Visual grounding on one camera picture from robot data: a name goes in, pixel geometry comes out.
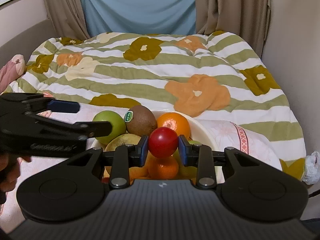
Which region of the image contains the large yellow-red apple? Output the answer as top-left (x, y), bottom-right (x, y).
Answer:
top-left (104, 133), bottom-right (141, 152)

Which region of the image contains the green apple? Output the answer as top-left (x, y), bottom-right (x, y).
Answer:
top-left (92, 110), bottom-right (127, 145)

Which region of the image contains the large orange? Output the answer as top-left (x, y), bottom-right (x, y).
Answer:
top-left (128, 152), bottom-right (198, 181)

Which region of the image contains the brown kiwi with sticker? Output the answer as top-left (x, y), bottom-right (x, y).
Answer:
top-left (124, 105), bottom-right (157, 137)

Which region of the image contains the red cherry tomato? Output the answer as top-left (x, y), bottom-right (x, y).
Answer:
top-left (149, 127), bottom-right (178, 158)
top-left (102, 177), bottom-right (109, 184)

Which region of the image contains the orange with stem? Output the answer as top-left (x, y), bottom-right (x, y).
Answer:
top-left (157, 112), bottom-right (191, 139)

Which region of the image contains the person's left hand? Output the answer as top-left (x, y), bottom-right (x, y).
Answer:
top-left (1, 153), bottom-right (21, 193)

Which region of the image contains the cream oval cartoon dish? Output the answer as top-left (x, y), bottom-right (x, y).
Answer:
top-left (90, 109), bottom-right (225, 184)

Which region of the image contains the pink floral tablecloth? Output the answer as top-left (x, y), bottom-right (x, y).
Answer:
top-left (1, 103), bottom-right (282, 232)

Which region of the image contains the pink plush pillow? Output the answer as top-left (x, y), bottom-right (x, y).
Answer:
top-left (0, 54), bottom-right (25, 93)

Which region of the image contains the grey bed headboard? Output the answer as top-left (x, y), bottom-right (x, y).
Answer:
top-left (1, 19), bottom-right (57, 68)

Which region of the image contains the striped floral quilt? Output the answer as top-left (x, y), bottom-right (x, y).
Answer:
top-left (4, 31), bottom-right (306, 179)

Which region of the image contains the beige curtain left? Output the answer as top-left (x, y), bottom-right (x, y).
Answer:
top-left (43, 0), bottom-right (90, 40)

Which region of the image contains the beige curtain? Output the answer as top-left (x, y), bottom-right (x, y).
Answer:
top-left (43, 0), bottom-right (90, 40)
top-left (195, 0), bottom-right (271, 56)

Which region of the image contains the white plastic bag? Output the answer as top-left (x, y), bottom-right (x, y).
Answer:
top-left (302, 151), bottom-right (320, 185)

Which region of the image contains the blue cloth over window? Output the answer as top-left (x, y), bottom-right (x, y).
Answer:
top-left (80, 0), bottom-right (196, 36)

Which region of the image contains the beige curtain right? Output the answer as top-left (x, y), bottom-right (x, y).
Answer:
top-left (195, 0), bottom-right (271, 56)

